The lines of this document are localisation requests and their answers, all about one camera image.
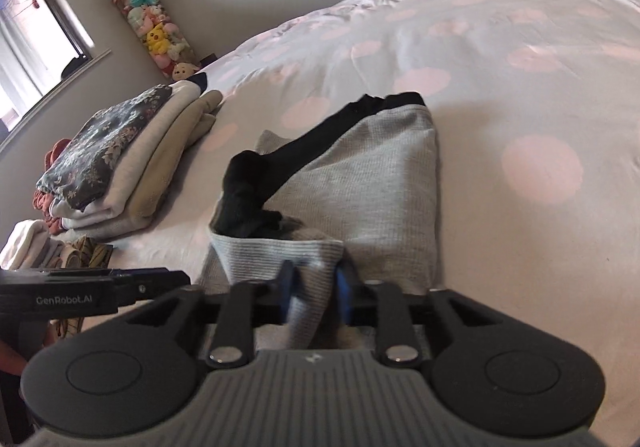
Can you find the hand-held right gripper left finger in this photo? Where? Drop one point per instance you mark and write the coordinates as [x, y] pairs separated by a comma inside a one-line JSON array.
[[287, 294]]

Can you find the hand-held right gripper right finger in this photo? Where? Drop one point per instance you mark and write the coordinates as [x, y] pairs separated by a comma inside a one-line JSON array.
[[343, 294]]

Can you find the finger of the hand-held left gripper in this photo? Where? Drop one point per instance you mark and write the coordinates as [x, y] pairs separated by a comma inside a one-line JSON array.
[[150, 279]]

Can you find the grey shirt with black sleeves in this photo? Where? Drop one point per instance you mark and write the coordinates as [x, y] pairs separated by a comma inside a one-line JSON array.
[[375, 187]]

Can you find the person's left forearm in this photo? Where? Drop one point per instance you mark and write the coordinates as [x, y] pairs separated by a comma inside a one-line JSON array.
[[10, 358]]

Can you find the small pile of patterned clothes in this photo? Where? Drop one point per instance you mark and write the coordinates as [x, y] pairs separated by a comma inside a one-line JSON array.
[[86, 252]]

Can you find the stack of folded clothes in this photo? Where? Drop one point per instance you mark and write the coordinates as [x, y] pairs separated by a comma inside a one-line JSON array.
[[145, 152]]

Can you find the white folded cloth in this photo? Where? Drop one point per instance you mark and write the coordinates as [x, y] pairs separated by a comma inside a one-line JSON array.
[[25, 239]]

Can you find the rust pink garment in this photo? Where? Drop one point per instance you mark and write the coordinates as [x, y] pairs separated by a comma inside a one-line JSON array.
[[47, 209]]

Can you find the beige folded garment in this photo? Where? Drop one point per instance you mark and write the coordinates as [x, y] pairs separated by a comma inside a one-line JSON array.
[[172, 162]]

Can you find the dark floral garment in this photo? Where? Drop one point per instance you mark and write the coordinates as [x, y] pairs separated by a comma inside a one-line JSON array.
[[100, 147]]

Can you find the clear tube of plush toys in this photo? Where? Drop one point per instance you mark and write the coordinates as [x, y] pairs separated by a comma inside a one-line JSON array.
[[152, 32]]

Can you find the bed with polka dot sheet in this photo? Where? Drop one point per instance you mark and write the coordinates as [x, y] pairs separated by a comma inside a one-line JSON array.
[[500, 102]]

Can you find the window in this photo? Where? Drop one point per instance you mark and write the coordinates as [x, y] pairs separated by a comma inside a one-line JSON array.
[[30, 27]]

